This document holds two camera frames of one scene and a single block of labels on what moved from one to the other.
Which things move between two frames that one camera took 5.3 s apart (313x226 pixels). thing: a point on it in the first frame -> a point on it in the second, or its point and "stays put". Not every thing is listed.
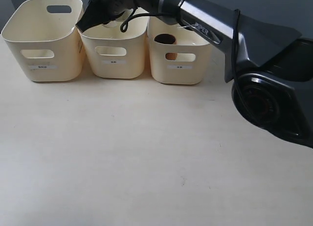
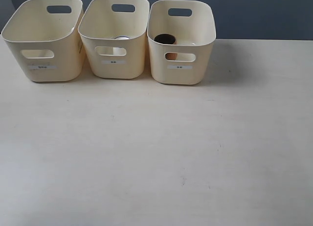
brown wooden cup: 167,39 stays put
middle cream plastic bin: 111,53 stays put
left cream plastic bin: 42,34 stays put
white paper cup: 117,23 -> 120,51
